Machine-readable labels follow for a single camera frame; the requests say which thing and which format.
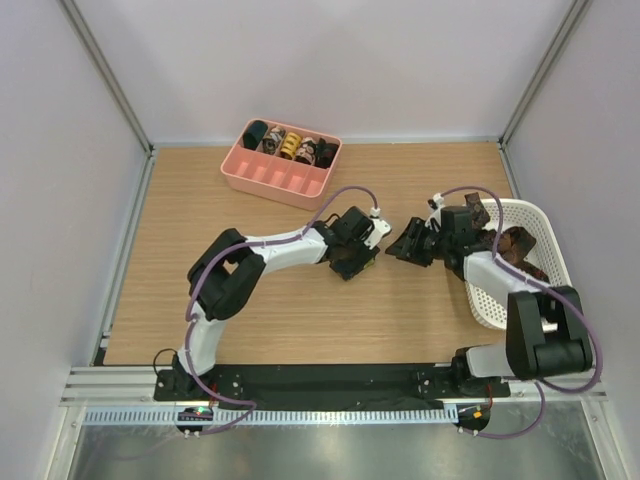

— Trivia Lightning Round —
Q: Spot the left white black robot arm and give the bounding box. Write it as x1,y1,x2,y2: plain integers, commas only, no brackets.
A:
173,206,392,400

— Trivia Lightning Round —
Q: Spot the brown patterned tie pile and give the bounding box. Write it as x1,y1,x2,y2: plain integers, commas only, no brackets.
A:
465,192,549,282

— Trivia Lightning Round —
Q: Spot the blue yellow floral tie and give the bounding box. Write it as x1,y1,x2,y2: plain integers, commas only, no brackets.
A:
342,258,375,281

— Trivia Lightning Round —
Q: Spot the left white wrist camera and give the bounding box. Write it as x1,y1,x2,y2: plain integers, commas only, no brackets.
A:
364,217,392,249

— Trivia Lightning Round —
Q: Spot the rolled brown patterned tie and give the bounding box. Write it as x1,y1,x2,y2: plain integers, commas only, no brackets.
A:
261,126,286,155

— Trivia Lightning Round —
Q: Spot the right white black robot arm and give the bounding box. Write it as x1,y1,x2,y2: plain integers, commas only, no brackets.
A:
386,206,594,396

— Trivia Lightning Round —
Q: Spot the white perforated plastic basket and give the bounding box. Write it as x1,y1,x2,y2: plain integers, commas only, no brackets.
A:
464,198,572,331

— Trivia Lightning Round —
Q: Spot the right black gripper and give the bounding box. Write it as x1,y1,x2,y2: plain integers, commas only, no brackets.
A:
385,217,450,268

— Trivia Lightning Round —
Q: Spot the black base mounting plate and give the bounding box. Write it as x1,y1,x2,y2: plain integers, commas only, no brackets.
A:
153,360,512,412

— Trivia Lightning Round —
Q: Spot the rolled dark green tie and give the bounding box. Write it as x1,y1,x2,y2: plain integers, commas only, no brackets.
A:
242,120,268,151

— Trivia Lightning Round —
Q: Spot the aluminium frame rail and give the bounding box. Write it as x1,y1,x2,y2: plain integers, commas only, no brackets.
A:
59,360,609,404

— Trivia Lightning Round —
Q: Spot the rolled black patterned tie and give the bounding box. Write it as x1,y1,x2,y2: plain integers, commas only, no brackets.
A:
314,139,339,169

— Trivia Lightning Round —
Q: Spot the white slotted cable duct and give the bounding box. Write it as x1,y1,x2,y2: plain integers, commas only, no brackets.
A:
83,404,458,428

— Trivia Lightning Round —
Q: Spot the rolled yellow tie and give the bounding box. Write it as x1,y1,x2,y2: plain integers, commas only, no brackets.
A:
279,132,302,160

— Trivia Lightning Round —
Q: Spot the rolled tan floral tie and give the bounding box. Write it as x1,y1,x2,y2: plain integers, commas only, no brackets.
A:
293,137,317,165

